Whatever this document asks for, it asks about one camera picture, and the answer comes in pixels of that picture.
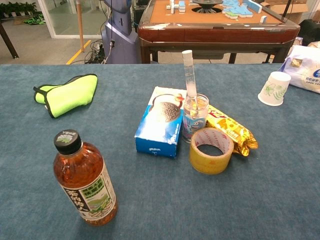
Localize clear plastic tube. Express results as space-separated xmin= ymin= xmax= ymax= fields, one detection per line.
xmin=181 ymin=49 xmax=200 ymax=114

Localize blue cookie box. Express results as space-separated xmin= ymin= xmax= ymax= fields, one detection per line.
xmin=134 ymin=86 xmax=188 ymax=160

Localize clear jar with cartoon label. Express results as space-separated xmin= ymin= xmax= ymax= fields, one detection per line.
xmin=182 ymin=93 xmax=210 ymax=144

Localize yellow tape roll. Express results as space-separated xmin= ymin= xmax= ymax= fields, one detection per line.
xmin=188 ymin=127 xmax=235 ymax=175

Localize gold snack packet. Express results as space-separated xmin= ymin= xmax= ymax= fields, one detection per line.
xmin=205 ymin=104 xmax=259 ymax=157

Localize green microfibre cloth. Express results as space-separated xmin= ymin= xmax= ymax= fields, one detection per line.
xmin=33 ymin=73 xmax=99 ymax=119

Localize brown tea bottle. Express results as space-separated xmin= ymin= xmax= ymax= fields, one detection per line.
xmin=52 ymin=129 xmax=119 ymax=228

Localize brown mahjong table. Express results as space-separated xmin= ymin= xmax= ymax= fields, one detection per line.
xmin=137 ymin=0 xmax=301 ymax=65

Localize stacked white mahjong tiles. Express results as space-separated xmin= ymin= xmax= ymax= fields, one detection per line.
xmin=165 ymin=0 xmax=187 ymax=15

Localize white paper cup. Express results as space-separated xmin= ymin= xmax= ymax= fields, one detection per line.
xmin=257 ymin=71 xmax=292 ymax=107

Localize wooden pole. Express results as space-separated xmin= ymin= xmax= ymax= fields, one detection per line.
xmin=75 ymin=0 xmax=86 ymax=54

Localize black table centre hub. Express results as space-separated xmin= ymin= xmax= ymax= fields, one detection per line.
xmin=190 ymin=0 xmax=225 ymax=14

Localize pile of mahjong tiles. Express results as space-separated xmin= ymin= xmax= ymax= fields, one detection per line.
xmin=221 ymin=0 xmax=264 ymax=20

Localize white tissue pack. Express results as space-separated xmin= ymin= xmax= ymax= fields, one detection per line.
xmin=278 ymin=44 xmax=320 ymax=95

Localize green item on floor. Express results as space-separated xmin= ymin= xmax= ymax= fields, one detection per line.
xmin=23 ymin=13 xmax=47 ymax=26

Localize dark furniture leg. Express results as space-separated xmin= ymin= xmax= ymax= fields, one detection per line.
xmin=0 ymin=19 xmax=20 ymax=60

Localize cardboard box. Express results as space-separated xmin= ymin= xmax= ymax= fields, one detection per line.
xmin=259 ymin=0 xmax=310 ymax=24

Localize black bag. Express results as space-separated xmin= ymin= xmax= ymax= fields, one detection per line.
xmin=298 ymin=19 xmax=320 ymax=47

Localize potted green plants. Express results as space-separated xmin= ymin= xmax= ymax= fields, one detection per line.
xmin=0 ymin=1 xmax=38 ymax=19

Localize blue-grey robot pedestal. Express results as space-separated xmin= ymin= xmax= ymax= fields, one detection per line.
xmin=100 ymin=0 xmax=141 ymax=65

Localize tangled floor cables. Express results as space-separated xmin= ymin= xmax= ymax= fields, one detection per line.
xmin=74 ymin=39 xmax=111 ymax=65

